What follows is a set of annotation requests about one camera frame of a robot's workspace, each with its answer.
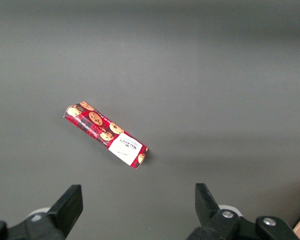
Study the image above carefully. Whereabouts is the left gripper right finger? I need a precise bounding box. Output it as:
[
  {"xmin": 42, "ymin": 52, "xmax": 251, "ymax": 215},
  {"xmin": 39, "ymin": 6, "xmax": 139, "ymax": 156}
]
[{"xmin": 187, "ymin": 183, "xmax": 300, "ymax": 240}]

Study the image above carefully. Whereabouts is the red tartan cookie box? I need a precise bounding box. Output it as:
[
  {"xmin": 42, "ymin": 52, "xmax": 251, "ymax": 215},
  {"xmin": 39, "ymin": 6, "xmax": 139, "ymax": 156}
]
[{"xmin": 62, "ymin": 100, "xmax": 150, "ymax": 170}]

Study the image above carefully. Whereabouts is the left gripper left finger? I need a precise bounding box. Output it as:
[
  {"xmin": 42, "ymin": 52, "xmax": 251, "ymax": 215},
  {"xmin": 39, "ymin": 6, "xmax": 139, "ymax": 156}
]
[{"xmin": 0, "ymin": 184, "xmax": 84, "ymax": 240}]

